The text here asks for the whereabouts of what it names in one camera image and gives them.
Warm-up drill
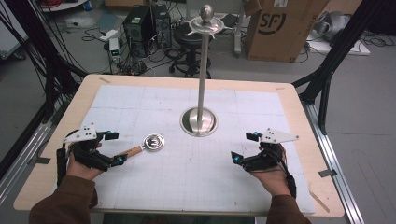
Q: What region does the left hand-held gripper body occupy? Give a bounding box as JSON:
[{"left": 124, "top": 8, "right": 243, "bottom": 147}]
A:
[{"left": 62, "top": 122, "right": 114, "bottom": 173}]

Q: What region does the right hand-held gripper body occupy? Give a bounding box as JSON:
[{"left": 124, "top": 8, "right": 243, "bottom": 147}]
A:
[{"left": 242, "top": 127, "right": 301, "bottom": 173}]

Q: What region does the metal ladle with wooden handle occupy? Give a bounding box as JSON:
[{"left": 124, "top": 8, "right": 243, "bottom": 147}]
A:
[{"left": 113, "top": 133, "right": 166, "bottom": 160}]

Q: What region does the steel utensil rack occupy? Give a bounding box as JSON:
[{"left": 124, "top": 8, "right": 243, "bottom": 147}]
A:
[{"left": 178, "top": 4, "right": 235, "bottom": 138}]

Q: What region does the person's left hand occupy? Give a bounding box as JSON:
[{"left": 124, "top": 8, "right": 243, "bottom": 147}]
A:
[{"left": 65, "top": 153, "right": 105, "bottom": 182}]

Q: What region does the person's right hand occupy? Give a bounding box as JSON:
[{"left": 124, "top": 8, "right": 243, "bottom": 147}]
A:
[{"left": 248, "top": 143, "right": 292, "bottom": 197}]

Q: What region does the grey tape piece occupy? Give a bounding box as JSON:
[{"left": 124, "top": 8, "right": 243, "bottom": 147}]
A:
[
  {"left": 29, "top": 157, "right": 51, "bottom": 166},
  {"left": 318, "top": 168, "right": 338, "bottom": 178}
]

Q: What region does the white gridded mat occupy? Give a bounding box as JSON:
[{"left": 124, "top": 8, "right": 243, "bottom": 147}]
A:
[{"left": 50, "top": 84, "right": 316, "bottom": 216}]

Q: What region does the long wooden-coloured tape strip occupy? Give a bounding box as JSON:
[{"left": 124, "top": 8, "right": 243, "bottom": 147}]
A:
[{"left": 307, "top": 189, "right": 331, "bottom": 214}]

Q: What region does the small white device green display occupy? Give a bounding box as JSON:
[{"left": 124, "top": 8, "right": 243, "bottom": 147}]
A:
[{"left": 107, "top": 37, "right": 121, "bottom": 63}]

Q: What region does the large cardboard box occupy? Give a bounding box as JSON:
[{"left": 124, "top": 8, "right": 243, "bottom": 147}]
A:
[{"left": 244, "top": 0, "right": 331, "bottom": 63}]

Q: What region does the white pole stand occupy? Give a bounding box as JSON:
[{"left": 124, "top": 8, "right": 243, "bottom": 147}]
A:
[{"left": 233, "top": 0, "right": 248, "bottom": 59}]

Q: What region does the white power strip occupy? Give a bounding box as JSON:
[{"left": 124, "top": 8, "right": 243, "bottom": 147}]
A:
[{"left": 98, "top": 29, "right": 120, "bottom": 42}]

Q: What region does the black computer tower green sticker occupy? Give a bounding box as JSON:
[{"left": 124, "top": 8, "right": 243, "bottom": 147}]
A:
[{"left": 122, "top": 5, "right": 155, "bottom": 59}]

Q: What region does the white flat board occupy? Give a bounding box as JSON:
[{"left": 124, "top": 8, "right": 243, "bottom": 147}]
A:
[{"left": 306, "top": 32, "right": 372, "bottom": 57}]

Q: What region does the black rolling stool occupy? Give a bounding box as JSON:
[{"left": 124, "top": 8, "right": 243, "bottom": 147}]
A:
[{"left": 169, "top": 22, "right": 213, "bottom": 79}]

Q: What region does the grey rounded object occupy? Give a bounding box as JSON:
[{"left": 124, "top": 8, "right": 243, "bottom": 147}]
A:
[{"left": 312, "top": 10, "right": 351, "bottom": 43}]

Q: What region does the round white table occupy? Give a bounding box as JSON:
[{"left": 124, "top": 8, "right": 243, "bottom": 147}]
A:
[{"left": 40, "top": 0, "right": 89, "bottom": 13}]

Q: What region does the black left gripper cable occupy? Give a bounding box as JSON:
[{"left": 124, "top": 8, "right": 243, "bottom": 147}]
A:
[{"left": 55, "top": 130, "right": 78, "bottom": 188}]

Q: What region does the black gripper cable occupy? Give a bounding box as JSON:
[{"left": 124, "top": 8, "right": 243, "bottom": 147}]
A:
[
  {"left": 55, "top": 130, "right": 78, "bottom": 188},
  {"left": 274, "top": 148, "right": 298, "bottom": 200}
]

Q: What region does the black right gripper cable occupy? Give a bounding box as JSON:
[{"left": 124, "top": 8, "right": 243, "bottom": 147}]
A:
[{"left": 274, "top": 148, "right": 298, "bottom": 200}]

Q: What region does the aluminium rail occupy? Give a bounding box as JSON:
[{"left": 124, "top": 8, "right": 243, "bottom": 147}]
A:
[
  {"left": 0, "top": 102, "right": 64, "bottom": 203},
  {"left": 300, "top": 101, "right": 365, "bottom": 224}
]

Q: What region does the black metal frame with cables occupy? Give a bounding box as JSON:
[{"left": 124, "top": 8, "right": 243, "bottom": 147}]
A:
[{"left": 0, "top": 0, "right": 89, "bottom": 181}]

